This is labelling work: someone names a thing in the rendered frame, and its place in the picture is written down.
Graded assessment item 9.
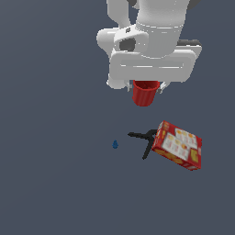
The red printed cracker box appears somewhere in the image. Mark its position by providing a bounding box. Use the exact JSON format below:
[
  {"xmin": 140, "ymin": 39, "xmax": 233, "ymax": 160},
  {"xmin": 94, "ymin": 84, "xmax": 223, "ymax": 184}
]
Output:
[{"xmin": 151, "ymin": 119, "xmax": 203, "ymax": 172}]

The red ribbed plastic cup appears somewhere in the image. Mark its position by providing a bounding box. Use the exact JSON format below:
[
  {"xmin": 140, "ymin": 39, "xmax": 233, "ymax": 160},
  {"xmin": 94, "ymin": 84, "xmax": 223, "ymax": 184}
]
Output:
[{"xmin": 131, "ymin": 79, "xmax": 161, "ymax": 107}]

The black plastic clamp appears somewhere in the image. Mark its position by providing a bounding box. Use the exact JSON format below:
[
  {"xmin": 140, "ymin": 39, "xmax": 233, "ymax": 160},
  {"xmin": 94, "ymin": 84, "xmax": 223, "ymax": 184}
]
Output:
[{"xmin": 127, "ymin": 129, "xmax": 159, "ymax": 161}]

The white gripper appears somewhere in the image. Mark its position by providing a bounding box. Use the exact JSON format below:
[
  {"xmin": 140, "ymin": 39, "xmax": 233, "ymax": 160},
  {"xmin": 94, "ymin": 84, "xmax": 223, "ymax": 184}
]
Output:
[{"xmin": 106, "ymin": 48, "xmax": 203, "ymax": 94}]

